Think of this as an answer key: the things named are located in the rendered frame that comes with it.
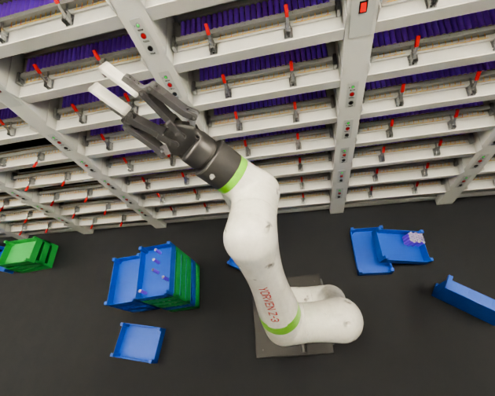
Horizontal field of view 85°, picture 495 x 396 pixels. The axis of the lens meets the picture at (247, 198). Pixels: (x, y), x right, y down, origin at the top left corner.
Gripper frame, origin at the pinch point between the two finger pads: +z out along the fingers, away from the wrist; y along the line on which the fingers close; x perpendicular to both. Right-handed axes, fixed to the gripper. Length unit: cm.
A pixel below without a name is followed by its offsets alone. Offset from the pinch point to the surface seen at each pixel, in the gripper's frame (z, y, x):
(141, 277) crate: -52, -119, -32
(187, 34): -1, -5, -63
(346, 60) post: -48, 28, -60
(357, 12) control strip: -37, 38, -55
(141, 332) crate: -78, -162, -19
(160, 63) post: 1, -17, -56
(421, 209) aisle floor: -176, 7, -91
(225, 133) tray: -37, -29, -68
